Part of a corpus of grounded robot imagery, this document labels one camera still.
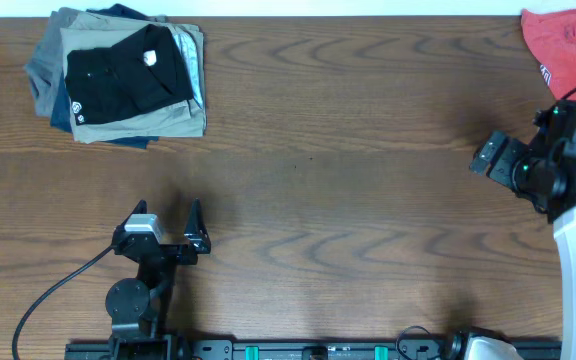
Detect folded khaki pants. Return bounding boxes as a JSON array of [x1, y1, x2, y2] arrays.
[[60, 12, 206, 143]]

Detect folded grey garment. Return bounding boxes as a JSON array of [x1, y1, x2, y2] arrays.
[[24, 7, 80, 117]]

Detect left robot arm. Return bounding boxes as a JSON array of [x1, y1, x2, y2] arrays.
[[105, 199, 211, 359]]

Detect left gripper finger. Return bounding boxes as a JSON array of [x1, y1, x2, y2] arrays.
[[184, 198, 212, 254], [117, 200, 147, 231]]

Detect red t-shirt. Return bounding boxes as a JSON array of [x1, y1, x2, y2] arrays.
[[521, 9, 576, 100]]

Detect black t-shirt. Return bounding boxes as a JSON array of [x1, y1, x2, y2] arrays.
[[65, 25, 193, 126]]

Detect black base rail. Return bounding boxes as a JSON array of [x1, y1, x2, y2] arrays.
[[64, 326, 562, 360]]

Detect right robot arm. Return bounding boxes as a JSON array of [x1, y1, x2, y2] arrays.
[[441, 131, 576, 360]]

